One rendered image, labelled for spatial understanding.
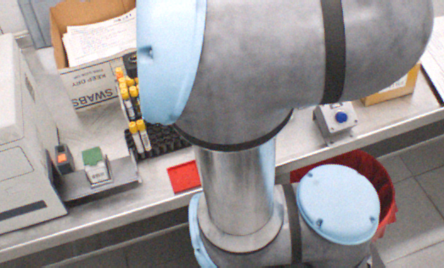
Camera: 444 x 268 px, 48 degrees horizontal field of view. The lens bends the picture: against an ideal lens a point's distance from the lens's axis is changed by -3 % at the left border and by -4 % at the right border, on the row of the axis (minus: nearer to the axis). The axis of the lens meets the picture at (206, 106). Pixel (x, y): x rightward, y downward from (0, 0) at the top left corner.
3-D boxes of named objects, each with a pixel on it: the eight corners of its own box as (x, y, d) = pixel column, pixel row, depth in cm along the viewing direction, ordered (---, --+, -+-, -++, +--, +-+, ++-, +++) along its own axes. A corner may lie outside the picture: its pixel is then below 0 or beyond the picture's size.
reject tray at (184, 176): (174, 194, 108) (173, 192, 107) (166, 170, 113) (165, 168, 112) (205, 184, 109) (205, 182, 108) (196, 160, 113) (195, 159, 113)
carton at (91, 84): (74, 115, 128) (54, 70, 117) (63, 47, 147) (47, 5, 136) (168, 86, 131) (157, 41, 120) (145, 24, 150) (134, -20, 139)
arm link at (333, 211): (379, 268, 75) (396, 226, 64) (290, 278, 75) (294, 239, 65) (360, 198, 83) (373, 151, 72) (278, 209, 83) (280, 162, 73)
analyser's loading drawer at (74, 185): (48, 210, 106) (40, 197, 102) (46, 186, 111) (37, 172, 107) (142, 181, 109) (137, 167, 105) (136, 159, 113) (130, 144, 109)
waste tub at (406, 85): (364, 108, 118) (368, 76, 111) (340, 71, 127) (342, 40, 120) (415, 93, 119) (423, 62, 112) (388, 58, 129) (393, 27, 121)
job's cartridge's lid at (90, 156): (85, 169, 102) (84, 167, 102) (81, 152, 105) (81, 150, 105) (103, 164, 103) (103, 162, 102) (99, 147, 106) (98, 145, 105)
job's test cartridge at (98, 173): (92, 187, 107) (84, 169, 102) (90, 170, 110) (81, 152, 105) (111, 181, 107) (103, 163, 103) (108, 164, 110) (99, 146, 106)
